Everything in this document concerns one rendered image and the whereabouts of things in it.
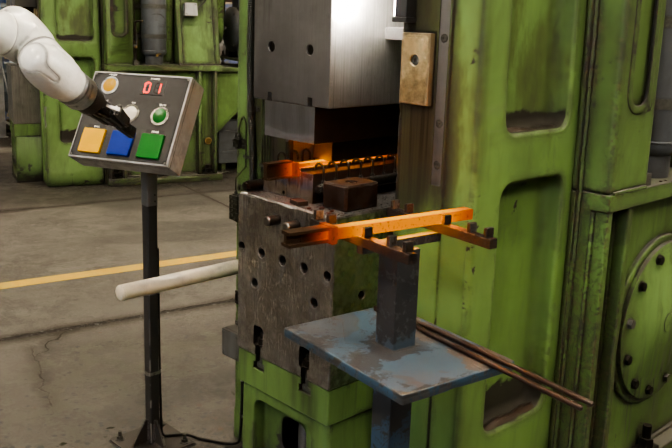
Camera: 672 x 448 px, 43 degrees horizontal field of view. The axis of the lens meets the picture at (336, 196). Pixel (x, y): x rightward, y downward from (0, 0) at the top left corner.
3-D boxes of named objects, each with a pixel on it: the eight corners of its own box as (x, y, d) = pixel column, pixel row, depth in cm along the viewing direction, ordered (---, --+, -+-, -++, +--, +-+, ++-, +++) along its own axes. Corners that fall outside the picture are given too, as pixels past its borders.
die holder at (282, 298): (328, 391, 211) (334, 218, 202) (236, 346, 238) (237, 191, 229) (467, 338, 249) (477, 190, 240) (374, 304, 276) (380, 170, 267)
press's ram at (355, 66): (352, 112, 201) (359, -62, 193) (253, 97, 228) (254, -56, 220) (462, 104, 230) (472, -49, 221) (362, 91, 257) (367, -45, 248)
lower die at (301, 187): (312, 204, 216) (313, 171, 214) (263, 190, 230) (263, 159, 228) (420, 185, 245) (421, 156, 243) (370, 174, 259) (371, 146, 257)
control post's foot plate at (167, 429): (140, 467, 261) (140, 440, 260) (105, 440, 277) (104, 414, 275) (199, 445, 276) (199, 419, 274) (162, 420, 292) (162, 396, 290)
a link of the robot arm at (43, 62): (96, 82, 202) (70, 51, 208) (58, 51, 189) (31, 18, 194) (63, 113, 202) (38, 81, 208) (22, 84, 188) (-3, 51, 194)
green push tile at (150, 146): (157, 159, 237) (164, 134, 239) (134, 156, 239) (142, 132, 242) (160, 161, 238) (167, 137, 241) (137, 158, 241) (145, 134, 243)
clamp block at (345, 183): (345, 212, 208) (346, 187, 206) (321, 206, 214) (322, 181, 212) (378, 206, 216) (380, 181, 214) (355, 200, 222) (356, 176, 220)
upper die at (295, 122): (313, 144, 213) (314, 107, 211) (264, 134, 227) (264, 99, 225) (423, 132, 241) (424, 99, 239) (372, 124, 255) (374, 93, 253)
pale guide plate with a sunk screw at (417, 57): (426, 106, 200) (430, 33, 197) (398, 102, 207) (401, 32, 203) (432, 105, 202) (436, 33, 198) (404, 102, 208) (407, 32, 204)
